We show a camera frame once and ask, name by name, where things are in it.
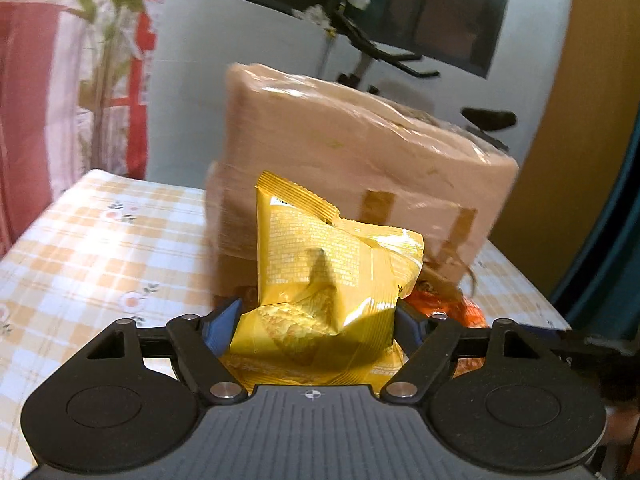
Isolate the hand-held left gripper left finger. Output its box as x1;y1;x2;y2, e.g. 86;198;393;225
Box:
86;297;248;406

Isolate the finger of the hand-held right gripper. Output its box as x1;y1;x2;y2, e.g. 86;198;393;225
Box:
560;331;640;367

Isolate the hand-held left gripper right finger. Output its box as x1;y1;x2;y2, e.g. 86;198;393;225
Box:
378;305;552;406

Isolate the orange chip snack packet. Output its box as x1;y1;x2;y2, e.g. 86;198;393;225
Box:
404;280;488;377

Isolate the yellow snack packet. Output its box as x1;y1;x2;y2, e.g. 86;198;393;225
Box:
219;170;426;395

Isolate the orange checked tablecloth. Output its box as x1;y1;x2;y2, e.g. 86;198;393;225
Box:
0;169;572;480

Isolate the taped cardboard box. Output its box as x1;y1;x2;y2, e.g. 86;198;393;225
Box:
204;61;519;306

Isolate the black exercise bike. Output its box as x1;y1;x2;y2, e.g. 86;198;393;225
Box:
292;0;518;153

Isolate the pink floral curtain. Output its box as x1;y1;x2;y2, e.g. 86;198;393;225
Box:
0;0;168;256

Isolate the dark glass window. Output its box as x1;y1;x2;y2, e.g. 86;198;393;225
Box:
172;0;516;79

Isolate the small white cloth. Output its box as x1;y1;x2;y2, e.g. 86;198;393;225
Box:
303;4;335;29

